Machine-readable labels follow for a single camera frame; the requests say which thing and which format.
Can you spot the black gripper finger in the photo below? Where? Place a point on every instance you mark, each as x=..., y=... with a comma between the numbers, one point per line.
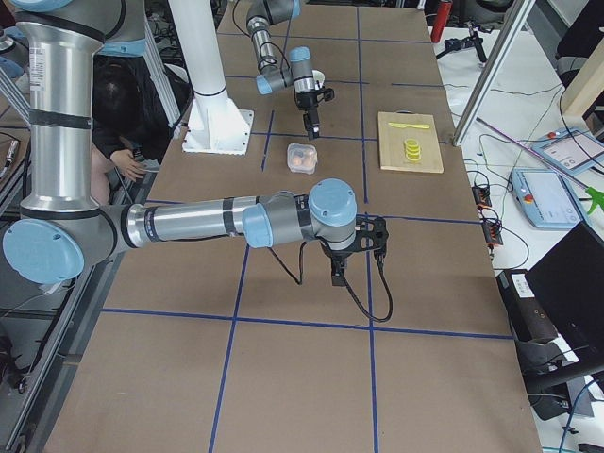
x=315, y=124
x=308, y=124
x=336, y=272
x=342, y=270

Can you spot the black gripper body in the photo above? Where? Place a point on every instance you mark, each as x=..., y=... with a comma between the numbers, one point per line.
x=338, y=258
x=307, y=101

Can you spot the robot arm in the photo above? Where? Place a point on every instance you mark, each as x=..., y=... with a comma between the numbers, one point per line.
x=63, y=230
x=278, y=52

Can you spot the white round bowl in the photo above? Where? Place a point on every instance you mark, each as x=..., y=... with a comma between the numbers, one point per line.
x=318, y=77

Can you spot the blue tape grid lines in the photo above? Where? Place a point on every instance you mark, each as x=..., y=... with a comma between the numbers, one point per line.
x=218, y=347

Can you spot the yellow plastic knife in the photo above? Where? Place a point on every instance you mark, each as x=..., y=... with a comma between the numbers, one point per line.
x=407, y=125

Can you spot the bamboo cutting board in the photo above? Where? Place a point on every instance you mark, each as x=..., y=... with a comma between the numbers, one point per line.
x=392, y=154

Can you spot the black tripod rod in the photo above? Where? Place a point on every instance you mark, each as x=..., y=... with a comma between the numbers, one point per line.
x=473, y=40

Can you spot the red cylinder bottle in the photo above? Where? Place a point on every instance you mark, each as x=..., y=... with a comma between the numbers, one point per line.
x=440, y=21

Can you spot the person in dark jacket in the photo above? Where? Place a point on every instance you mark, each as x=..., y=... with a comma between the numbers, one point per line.
x=127, y=117

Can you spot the blue teach pendant near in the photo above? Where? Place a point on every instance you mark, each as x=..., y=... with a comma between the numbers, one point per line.
x=546, y=199

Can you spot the blue teach pendant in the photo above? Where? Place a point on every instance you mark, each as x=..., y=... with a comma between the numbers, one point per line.
x=546, y=199
x=575, y=154

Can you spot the black computer case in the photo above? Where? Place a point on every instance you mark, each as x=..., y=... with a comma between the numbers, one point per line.
x=563, y=293

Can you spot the blue teach pendant far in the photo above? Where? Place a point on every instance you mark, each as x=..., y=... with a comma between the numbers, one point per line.
x=575, y=154

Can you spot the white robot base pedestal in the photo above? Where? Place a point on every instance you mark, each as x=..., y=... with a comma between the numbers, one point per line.
x=215, y=124

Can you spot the aluminium frame post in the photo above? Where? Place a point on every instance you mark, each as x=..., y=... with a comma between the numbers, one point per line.
x=517, y=17

